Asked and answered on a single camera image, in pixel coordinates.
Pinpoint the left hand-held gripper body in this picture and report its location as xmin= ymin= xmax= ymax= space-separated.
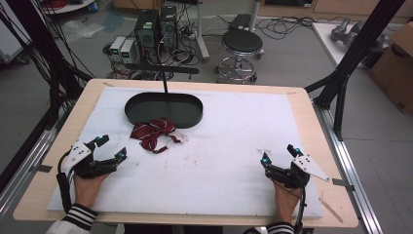
xmin=61 ymin=139 xmax=119 ymax=179

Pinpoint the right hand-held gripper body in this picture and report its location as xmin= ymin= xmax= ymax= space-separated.
xmin=264 ymin=153 xmax=331 ymax=190

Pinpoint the red striped bow tie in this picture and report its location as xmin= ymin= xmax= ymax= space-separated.
xmin=130 ymin=117 xmax=190 ymax=155

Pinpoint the person's left hand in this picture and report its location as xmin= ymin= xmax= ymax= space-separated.
xmin=72 ymin=173 xmax=110 ymax=210

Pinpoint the person's right hand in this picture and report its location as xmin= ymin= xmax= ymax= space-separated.
xmin=272 ymin=180 xmax=303 ymax=225

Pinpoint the dark tape piece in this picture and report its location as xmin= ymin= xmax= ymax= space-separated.
xmin=331 ymin=177 xmax=356 ymax=193
xmin=30 ymin=163 xmax=54 ymax=174

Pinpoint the black rack with oval base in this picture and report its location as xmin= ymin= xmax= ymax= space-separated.
xmin=124 ymin=62 xmax=205 ymax=130

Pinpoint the thin wooden stick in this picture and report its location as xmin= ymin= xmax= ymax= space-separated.
xmin=319 ymin=197 xmax=345 ymax=224

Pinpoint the white foam mat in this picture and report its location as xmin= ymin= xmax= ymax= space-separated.
xmin=47 ymin=86 xmax=325 ymax=219

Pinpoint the wooden table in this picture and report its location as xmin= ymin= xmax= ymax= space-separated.
xmin=13 ymin=77 xmax=359 ymax=229

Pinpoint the white power supply unit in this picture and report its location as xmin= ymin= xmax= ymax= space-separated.
xmin=109 ymin=35 xmax=128 ymax=57
xmin=119 ymin=38 xmax=137 ymax=64

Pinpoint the clear plastic sheet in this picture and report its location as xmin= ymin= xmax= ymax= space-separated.
xmin=60 ymin=19 xmax=107 ymax=41

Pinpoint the black computer tower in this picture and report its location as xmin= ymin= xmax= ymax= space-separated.
xmin=133 ymin=9 xmax=161 ymax=57
xmin=158 ymin=4 xmax=179 ymax=54

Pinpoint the black round stool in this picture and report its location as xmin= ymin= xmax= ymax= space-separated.
xmin=213 ymin=28 xmax=265 ymax=85

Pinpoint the brown cardboard box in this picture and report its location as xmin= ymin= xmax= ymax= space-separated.
xmin=366 ymin=20 xmax=413 ymax=114

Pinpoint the round white table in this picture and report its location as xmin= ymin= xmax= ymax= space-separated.
xmin=41 ymin=0 xmax=99 ymax=16

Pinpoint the black flat case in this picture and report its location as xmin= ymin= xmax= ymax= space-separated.
xmin=228 ymin=13 xmax=253 ymax=31

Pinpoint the grey stand leg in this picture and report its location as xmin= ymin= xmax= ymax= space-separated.
xmin=194 ymin=0 xmax=211 ymax=63

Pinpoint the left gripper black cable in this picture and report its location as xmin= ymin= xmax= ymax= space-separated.
xmin=56 ymin=150 xmax=74 ymax=215

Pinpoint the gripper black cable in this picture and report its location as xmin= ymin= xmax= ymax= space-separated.
xmin=56 ymin=150 xmax=74 ymax=215
xmin=293 ymin=181 xmax=308 ymax=234

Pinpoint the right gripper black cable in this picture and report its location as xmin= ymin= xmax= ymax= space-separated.
xmin=293 ymin=181 xmax=308 ymax=234

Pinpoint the aluminium rail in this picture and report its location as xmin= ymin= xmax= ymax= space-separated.
xmin=0 ymin=110 xmax=63 ymax=219
xmin=313 ymin=101 xmax=385 ymax=234

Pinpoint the black metal frame stand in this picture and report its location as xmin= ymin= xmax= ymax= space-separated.
xmin=304 ymin=0 xmax=407 ymax=141
xmin=0 ymin=0 xmax=95 ymax=132

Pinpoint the tangle of floor cables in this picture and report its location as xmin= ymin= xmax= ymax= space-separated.
xmin=252 ymin=15 xmax=350 ymax=42

